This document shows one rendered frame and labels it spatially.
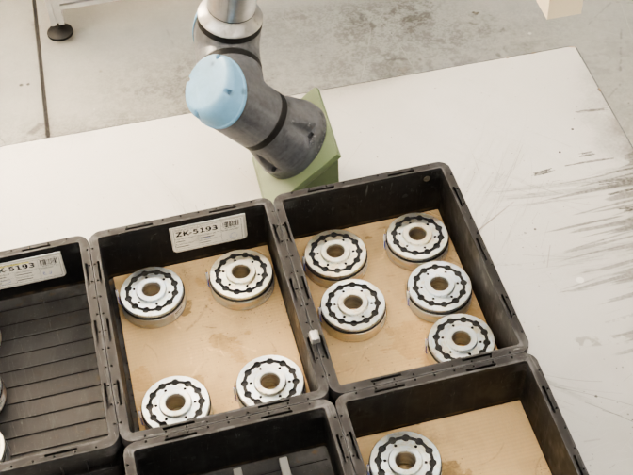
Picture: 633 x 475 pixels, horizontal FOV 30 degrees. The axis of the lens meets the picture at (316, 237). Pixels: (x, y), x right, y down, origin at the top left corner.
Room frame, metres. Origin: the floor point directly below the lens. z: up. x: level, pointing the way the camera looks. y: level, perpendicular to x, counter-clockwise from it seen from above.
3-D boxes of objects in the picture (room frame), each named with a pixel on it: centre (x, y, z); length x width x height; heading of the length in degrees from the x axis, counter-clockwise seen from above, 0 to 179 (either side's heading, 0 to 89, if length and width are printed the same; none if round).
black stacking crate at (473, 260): (1.15, -0.12, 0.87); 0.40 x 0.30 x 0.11; 12
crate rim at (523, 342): (1.15, -0.12, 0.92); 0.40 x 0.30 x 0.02; 12
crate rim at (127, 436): (1.08, 0.18, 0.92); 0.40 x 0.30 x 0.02; 12
